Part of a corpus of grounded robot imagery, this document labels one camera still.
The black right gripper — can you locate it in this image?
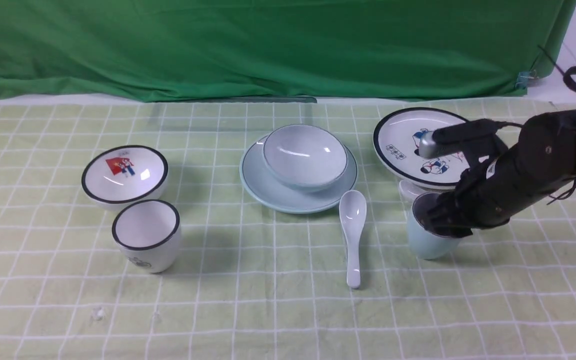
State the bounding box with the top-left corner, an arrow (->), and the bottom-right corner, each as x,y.
413,146 -> 544,239

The light blue cup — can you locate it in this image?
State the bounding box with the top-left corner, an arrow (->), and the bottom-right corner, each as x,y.
406,192 -> 462,261

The light blue spoon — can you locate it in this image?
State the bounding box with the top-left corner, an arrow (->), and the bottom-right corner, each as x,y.
338,189 -> 367,289

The light blue bowl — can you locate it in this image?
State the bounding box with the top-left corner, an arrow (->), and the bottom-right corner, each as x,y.
262,124 -> 350,192

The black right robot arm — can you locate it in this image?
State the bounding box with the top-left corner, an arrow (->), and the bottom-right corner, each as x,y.
411,109 -> 576,239

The white printed spoon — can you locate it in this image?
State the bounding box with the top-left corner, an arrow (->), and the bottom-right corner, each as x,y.
398,179 -> 430,204

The white plate with cartoon print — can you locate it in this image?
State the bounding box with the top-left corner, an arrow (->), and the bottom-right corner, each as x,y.
373,107 -> 494,191

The metal binder clip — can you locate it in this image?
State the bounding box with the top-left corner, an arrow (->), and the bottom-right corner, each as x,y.
514,69 -> 540,90

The light blue plate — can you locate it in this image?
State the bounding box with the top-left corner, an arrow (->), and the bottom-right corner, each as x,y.
238,136 -> 358,215

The green checkered tablecloth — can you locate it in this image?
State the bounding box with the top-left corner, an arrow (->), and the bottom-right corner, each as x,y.
0,103 -> 576,360

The white cup with black rim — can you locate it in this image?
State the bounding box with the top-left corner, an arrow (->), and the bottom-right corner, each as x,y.
111,199 -> 182,274

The white bowl with black rim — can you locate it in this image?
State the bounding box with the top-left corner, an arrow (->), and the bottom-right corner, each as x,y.
80,145 -> 170,213

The green backdrop cloth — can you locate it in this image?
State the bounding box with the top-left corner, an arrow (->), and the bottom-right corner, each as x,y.
0,0 -> 576,102

